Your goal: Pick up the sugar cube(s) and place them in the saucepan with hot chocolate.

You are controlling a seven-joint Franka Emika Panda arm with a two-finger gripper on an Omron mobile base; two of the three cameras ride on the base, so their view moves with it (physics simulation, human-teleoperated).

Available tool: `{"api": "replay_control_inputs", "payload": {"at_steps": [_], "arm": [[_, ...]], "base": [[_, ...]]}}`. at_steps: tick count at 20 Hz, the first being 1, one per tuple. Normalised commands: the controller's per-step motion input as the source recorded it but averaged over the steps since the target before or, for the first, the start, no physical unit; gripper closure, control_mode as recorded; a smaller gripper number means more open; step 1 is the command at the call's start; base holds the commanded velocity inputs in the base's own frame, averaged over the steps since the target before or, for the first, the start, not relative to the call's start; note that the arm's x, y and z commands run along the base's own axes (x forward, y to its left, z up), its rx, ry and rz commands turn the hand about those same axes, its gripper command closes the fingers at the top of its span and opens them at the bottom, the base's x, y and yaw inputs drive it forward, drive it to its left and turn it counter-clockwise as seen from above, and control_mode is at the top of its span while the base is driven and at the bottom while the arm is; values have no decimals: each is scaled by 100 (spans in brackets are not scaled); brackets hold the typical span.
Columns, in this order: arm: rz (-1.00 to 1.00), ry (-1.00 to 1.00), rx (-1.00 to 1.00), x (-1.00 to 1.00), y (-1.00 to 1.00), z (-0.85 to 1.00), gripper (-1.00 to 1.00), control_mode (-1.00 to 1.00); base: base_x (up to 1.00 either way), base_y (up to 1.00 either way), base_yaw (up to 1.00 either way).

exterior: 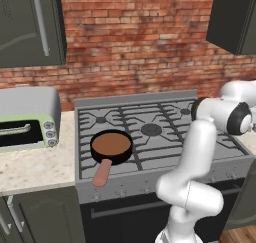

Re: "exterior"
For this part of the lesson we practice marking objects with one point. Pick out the grey gas stove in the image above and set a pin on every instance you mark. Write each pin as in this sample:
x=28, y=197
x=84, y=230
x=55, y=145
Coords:
x=133, y=137

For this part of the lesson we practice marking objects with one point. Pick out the dark green wall cupboard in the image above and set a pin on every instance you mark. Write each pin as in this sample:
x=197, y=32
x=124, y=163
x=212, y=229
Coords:
x=235, y=22

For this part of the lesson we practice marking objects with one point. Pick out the dark green base cupboard door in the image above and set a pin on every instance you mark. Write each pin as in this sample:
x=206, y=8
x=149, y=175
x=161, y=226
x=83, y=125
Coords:
x=50, y=217
x=4, y=225

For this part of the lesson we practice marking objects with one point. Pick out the green toaster oven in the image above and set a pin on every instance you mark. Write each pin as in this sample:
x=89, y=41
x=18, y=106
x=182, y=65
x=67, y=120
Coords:
x=28, y=118

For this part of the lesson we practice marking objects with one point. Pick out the dark green base cupboard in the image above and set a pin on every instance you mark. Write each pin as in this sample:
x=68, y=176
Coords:
x=243, y=203

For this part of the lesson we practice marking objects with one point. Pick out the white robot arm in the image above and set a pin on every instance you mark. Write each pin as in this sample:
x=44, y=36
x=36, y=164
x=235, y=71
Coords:
x=196, y=153

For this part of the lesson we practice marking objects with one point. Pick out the black oven door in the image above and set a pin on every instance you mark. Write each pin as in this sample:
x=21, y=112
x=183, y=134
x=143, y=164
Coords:
x=126, y=222

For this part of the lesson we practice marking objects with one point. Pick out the black saucepan with hot chocolate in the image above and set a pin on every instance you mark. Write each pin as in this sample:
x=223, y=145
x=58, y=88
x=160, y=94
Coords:
x=111, y=147

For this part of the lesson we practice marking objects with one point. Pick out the dark green wall cupboard door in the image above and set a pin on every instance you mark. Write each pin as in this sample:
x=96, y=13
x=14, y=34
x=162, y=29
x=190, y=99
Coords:
x=20, y=23

